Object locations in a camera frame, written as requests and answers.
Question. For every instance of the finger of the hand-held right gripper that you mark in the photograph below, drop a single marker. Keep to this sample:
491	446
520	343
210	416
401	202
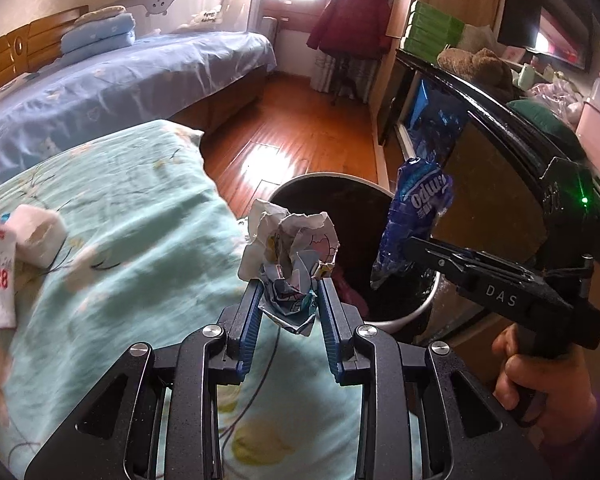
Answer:
445	257

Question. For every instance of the grey bed guard rail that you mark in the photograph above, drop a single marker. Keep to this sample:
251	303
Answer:
180	2

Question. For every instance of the white radiator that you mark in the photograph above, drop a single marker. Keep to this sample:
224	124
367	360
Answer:
271	29

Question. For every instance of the folded light blue quilt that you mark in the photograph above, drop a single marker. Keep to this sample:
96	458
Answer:
97	35

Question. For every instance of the stack of green boxes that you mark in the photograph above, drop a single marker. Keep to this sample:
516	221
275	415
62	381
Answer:
430	27

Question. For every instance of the light green bottle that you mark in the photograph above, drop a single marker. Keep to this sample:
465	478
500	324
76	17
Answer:
526	77

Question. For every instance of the pink plastic bag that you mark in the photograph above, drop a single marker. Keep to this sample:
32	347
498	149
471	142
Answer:
557	97

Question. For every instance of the flat blue patterned pillow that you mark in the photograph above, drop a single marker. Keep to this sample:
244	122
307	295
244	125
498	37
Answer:
0	97

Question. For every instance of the cartoon paper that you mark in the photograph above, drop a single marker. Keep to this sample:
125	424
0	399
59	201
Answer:
295	245

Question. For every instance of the white round bin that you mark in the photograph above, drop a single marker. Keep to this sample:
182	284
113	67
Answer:
330	200

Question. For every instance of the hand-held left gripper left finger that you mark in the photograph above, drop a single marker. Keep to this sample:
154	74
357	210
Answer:
250	330

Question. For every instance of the teal floral bedsheet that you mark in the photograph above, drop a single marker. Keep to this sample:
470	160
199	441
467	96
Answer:
130	240

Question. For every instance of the wooden headboard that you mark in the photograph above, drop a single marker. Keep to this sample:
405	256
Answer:
25	45

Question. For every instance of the dark red jacket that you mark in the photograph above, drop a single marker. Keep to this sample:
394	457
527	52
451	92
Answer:
350	20

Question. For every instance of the brown teddy bear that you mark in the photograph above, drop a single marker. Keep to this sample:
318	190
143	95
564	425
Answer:
475	70

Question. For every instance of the bed with blue sheet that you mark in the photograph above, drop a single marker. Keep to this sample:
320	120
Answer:
130	85

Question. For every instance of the black wall television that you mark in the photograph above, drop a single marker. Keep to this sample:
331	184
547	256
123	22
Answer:
555	25

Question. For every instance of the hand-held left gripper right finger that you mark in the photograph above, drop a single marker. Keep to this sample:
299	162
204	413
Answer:
332	330

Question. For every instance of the blue plastic wrapper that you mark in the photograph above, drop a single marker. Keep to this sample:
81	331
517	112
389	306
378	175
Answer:
415	200

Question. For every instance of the white plastic bag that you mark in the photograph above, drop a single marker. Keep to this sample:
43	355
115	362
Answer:
480	37

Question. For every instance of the person's right hand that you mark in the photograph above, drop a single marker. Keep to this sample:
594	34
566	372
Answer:
570	400

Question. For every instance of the black glossy cabinet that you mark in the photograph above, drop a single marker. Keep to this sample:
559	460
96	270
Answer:
495	170

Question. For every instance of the small yellow-green pillow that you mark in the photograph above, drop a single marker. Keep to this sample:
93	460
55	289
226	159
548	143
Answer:
102	14

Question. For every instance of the dark green cushion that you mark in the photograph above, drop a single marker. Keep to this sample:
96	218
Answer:
540	117

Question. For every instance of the pink card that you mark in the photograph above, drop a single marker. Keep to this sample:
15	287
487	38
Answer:
513	54

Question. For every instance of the black coat stand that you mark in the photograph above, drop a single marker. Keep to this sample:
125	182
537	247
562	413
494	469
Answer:
350	80

